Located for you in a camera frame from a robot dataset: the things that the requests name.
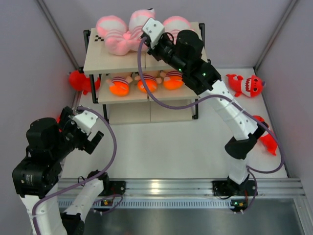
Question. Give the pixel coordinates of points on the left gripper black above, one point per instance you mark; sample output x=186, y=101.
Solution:
x=85, y=144

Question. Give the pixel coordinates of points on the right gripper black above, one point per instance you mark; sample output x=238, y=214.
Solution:
x=152, y=52

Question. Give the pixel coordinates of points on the pink striped plush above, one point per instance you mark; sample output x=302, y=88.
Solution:
x=115, y=33
x=136, y=23

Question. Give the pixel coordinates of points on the red shark plush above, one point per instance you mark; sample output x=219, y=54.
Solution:
x=266, y=139
x=249, y=87

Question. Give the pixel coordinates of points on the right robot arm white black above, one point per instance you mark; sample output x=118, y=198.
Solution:
x=184, y=55

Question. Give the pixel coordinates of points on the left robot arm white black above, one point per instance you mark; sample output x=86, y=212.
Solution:
x=36, y=176

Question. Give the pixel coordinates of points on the pink plush right top shelf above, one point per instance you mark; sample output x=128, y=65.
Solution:
x=176, y=24

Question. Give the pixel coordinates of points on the beige three-tier shelf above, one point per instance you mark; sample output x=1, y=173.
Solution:
x=136, y=106

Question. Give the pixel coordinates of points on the orange doll right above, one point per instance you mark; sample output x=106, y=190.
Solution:
x=172, y=79

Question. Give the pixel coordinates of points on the orange doll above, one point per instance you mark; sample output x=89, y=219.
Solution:
x=172, y=79
x=119, y=83
x=152, y=80

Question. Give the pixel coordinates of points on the orange doll middle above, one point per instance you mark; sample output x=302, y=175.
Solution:
x=152, y=80

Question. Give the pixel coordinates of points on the red plush back left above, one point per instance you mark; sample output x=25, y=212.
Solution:
x=80, y=82

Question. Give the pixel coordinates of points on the orange doll left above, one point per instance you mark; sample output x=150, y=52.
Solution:
x=119, y=83

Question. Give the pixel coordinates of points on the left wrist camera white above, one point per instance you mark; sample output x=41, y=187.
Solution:
x=85, y=121

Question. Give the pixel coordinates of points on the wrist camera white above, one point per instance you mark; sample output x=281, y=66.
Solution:
x=152, y=30
x=85, y=121

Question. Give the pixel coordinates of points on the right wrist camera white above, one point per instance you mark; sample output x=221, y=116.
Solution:
x=152, y=30

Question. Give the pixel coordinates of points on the slotted cable duct grey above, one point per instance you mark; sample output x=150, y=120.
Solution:
x=169, y=203

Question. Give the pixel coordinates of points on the aluminium rail base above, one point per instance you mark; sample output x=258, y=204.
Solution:
x=267, y=187

